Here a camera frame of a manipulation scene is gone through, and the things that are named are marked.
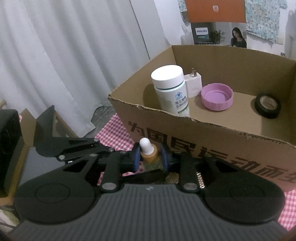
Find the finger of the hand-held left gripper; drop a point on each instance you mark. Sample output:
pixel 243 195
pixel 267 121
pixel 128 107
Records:
pixel 143 176
pixel 45 134

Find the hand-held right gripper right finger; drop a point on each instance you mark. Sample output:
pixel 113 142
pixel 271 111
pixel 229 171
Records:
pixel 165 160

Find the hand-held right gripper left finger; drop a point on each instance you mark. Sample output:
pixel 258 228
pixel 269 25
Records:
pixel 136 158

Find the green dropper bottle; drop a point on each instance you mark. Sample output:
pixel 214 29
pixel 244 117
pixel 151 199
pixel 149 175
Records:
pixel 148 157

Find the white supplement bottle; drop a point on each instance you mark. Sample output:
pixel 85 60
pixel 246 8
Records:
pixel 171 95

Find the brown cardboard box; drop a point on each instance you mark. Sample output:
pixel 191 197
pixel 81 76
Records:
pixel 231 150

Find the pink plastic lid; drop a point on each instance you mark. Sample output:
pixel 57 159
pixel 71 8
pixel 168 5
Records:
pixel 215 105

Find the white charger plug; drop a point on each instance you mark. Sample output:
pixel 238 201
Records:
pixel 193 88

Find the black tape roll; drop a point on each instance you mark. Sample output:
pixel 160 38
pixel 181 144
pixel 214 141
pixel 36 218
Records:
pixel 259 109

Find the tan wooden furniture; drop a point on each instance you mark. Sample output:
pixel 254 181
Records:
pixel 27 127

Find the pink checked tablecloth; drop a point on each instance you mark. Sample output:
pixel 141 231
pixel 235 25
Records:
pixel 111 129

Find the white curtain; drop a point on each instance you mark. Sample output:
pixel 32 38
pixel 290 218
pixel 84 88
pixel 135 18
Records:
pixel 69 58

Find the orange printed carton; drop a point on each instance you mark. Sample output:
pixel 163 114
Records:
pixel 215 11

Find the wall switch plate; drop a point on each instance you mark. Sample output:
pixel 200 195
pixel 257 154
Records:
pixel 280 40

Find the patterned wall cloth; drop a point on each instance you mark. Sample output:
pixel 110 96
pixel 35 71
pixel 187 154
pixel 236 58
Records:
pixel 261 18

